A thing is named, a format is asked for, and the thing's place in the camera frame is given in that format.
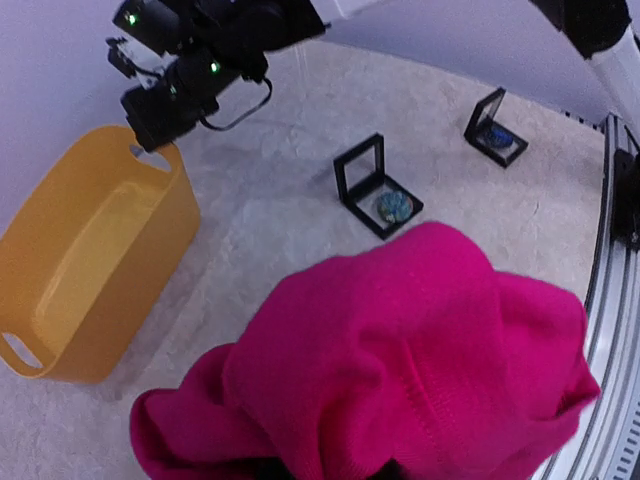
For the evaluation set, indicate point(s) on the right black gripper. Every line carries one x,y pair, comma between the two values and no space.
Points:
185,96

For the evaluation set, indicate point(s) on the yellow plastic basket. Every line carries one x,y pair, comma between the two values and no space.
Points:
88,254

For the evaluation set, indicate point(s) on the black brooch display box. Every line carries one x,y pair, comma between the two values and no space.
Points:
360,197

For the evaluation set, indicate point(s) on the magenta t-shirt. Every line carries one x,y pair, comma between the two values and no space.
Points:
414,360

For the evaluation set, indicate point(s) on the green blue brooch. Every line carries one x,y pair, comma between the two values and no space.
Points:
394,207

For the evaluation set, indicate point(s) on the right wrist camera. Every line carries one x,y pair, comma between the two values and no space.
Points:
154,36

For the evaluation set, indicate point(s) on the aluminium front rail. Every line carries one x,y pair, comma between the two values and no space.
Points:
606,444

